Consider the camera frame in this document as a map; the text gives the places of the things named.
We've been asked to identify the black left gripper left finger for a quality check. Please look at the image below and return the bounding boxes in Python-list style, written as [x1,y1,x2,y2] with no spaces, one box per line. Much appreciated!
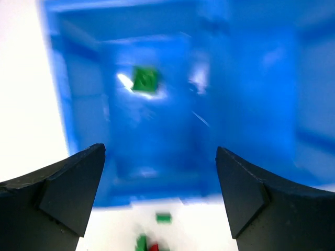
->
[1,144,105,250]

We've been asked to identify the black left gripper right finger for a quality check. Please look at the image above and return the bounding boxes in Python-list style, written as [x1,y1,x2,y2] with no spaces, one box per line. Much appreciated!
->
[216,147,334,250]

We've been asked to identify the small green lego brick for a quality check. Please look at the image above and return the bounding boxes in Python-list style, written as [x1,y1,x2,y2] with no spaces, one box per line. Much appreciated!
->
[131,66,160,93]

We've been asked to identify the long green lego plate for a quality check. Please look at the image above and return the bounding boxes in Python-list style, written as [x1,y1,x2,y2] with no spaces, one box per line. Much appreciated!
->
[135,234,148,251]

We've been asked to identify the small flat green lego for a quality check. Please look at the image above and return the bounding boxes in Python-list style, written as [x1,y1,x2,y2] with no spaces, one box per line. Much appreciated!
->
[155,212,172,224]

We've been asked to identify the red rounded lego brick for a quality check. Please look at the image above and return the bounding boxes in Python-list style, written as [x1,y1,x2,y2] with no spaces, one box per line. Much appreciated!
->
[148,243,159,251]

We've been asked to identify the blue plastic divided bin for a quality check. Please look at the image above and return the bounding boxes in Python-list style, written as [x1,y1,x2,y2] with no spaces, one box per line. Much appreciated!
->
[41,1,334,208]

